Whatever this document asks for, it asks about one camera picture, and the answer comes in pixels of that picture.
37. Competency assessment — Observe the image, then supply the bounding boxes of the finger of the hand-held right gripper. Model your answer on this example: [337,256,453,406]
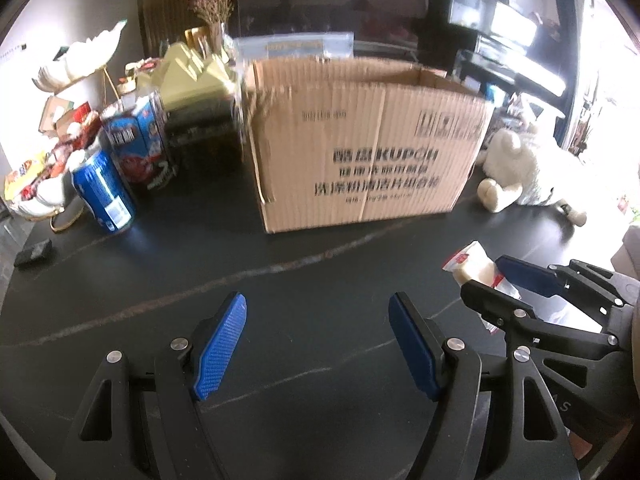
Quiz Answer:
[494,254,632,308]
[459,280,623,361]

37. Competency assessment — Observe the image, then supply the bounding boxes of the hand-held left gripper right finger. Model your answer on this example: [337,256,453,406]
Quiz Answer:
[388,291,577,480]

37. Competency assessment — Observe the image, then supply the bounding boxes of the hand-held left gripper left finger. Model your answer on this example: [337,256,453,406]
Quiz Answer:
[64,291,248,480]

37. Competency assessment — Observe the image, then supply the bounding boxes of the white red snack packet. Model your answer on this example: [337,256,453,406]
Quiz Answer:
[442,241,523,333]

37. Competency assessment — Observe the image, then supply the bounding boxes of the cardboard box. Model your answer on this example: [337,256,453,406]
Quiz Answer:
[242,56,495,235]

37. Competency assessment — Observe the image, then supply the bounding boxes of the white bowl of snacks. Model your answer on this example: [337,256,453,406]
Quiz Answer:
[5,100,103,202]

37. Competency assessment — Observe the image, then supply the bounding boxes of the grey chair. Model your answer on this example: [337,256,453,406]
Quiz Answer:
[610,225,640,281]

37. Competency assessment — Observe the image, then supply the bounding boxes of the white plush toy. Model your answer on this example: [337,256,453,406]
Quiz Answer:
[475,120,589,227]

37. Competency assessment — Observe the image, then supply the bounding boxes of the blue soda can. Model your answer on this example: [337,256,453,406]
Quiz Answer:
[71,147,137,234]

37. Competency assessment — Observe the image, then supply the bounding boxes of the small black remote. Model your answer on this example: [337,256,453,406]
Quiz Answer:
[14,239,53,267]

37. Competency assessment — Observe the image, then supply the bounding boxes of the blue red carton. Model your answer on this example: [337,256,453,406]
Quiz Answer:
[100,91,180,195]

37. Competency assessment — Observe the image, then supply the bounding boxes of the dark green box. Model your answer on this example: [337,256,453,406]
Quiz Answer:
[165,95,246,162]

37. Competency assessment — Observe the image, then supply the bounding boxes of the black piano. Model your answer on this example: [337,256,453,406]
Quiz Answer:
[427,0,571,111]

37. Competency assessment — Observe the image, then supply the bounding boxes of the pale green paper box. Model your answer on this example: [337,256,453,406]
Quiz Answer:
[150,42,239,111]

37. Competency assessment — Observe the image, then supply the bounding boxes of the white shell-shaped tray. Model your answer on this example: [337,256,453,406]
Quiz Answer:
[31,20,129,95]

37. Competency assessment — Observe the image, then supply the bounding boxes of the dried flower bunch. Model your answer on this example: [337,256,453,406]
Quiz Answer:
[189,0,236,56]

